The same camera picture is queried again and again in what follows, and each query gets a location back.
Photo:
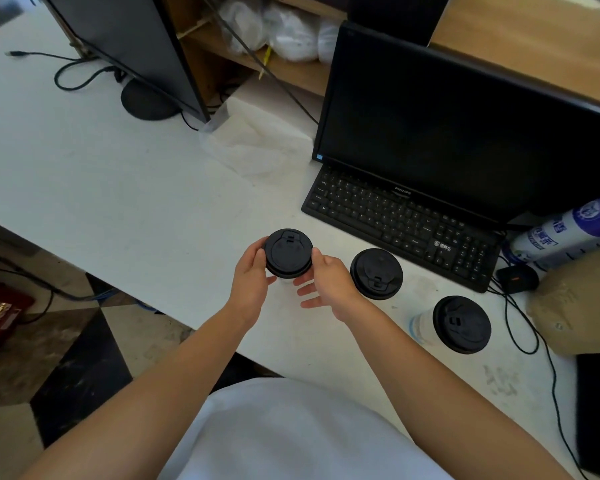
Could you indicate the person's left forearm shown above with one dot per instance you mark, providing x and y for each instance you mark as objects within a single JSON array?
[{"x": 150, "y": 404}]

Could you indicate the wooden shelf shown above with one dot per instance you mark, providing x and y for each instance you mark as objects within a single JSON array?
[{"x": 295, "y": 74}]

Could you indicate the black computer mouse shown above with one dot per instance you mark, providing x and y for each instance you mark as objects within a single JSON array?
[{"x": 517, "y": 278}]

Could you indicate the black desktop monitor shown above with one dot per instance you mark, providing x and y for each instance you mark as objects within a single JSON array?
[{"x": 455, "y": 129}]

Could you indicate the red box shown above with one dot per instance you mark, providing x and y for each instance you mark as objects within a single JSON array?
[{"x": 2, "y": 314}]

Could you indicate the person's white shirt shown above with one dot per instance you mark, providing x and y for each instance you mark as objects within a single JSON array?
[{"x": 300, "y": 434}]

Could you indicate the person's black trousers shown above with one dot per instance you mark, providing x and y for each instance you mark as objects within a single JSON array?
[{"x": 240, "y": 372}]

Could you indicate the black tissue box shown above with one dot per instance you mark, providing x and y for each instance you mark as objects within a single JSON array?
[{"x": 400, "y": 17}]

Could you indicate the black slim monitor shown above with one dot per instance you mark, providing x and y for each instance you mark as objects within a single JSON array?
[{"x": 130, "y": 39}]

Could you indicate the brown paper bag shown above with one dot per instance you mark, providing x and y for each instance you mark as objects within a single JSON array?
[{"x": 577, "y": 304}]

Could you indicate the yellow tie strip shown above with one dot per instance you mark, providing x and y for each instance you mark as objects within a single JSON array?
[{"x": 265, "y": 59}]

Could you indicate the person's left hand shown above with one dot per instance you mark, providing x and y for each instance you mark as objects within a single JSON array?
[{"x": 247, "y": 289}]

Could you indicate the person's right forearm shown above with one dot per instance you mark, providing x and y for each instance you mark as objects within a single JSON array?
[{"x": 445, "y": 399}]

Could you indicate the person's right hand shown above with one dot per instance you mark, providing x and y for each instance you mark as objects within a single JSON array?
[{"x": 335, "y": 289}]

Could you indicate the blue white spray can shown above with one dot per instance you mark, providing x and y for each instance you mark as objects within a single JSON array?
[{"x": 565, "y": 234}]

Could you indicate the round black monitor base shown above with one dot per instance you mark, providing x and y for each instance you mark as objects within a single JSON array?
[{"x": 147, "y": 102}]

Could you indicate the black plastic cup lid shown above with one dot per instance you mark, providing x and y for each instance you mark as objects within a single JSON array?
[
  {"x": 376, "y": 273},
  {"x": 288, "y": 253},
  {"x": 462, "y": 324}
]

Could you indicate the black keyboard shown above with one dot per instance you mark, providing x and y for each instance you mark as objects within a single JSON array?
[{"x": 400, "y": 224}]

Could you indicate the white plastic bag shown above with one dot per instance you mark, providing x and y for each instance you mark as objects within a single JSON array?
[
  {"x": 242, "y": 24},
  {"x": 329, "y": 42},
  {"x": 292, "y": 37}
]

